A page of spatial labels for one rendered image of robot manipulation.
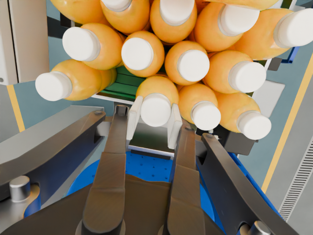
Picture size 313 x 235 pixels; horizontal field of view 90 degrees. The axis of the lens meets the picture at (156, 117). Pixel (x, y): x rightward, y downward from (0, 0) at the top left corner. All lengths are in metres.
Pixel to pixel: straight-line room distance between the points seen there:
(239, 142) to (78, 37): 0.38
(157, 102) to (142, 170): 0.23
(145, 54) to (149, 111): 0.07
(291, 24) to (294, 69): 1.44
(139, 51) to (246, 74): 0.14
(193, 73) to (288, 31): 0.12
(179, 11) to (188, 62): 0.06
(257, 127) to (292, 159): 1.81
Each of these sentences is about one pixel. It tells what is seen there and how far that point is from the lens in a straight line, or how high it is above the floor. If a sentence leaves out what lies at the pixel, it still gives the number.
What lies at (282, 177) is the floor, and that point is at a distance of 2.17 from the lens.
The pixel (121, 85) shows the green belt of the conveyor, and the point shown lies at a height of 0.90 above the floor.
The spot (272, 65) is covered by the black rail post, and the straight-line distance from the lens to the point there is 0.42.
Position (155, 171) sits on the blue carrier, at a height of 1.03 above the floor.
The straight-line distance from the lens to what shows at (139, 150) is 0.34.
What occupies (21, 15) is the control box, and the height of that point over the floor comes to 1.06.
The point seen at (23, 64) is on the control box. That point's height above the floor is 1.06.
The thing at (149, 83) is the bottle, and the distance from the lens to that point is 0.24.
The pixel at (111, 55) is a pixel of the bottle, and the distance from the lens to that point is 0.27.
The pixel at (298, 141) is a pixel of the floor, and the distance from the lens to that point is 1.99.
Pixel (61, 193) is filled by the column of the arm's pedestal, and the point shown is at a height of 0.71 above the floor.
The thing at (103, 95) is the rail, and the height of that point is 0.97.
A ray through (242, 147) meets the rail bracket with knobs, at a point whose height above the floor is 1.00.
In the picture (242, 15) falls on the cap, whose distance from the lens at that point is 0.24.
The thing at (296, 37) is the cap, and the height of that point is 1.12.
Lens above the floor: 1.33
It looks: 69 degrees down
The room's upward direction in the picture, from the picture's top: 175 degrees counter-clockwise
